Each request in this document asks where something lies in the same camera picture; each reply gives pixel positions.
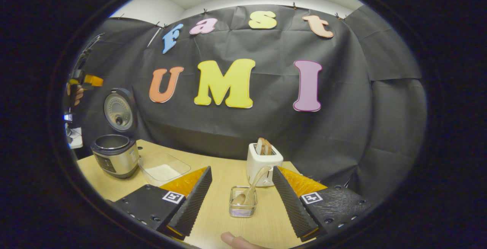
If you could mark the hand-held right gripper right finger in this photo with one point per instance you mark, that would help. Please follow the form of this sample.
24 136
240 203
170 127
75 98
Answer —
291 203

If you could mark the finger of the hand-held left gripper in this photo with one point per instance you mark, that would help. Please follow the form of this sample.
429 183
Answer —
93 80

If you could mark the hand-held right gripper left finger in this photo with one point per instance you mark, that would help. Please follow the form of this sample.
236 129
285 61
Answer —
192 202

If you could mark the wooden spoon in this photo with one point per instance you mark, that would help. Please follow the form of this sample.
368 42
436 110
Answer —
255 182

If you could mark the clear plastic rice container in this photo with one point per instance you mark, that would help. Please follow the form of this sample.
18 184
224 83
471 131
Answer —
152 161

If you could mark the black and silver rice cooker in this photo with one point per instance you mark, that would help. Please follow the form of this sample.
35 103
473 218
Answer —
116 159

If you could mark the computer monitor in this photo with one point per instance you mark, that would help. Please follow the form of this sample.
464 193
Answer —
67 117

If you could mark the white toaster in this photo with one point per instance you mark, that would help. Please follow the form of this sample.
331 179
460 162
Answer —
262 163

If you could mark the white side table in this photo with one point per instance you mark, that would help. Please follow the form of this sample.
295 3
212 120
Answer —
75 138

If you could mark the bread slice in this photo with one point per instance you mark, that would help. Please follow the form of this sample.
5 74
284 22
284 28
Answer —
263 146

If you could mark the black backdrop cloth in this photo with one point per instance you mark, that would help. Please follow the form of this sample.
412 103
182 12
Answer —
266 127

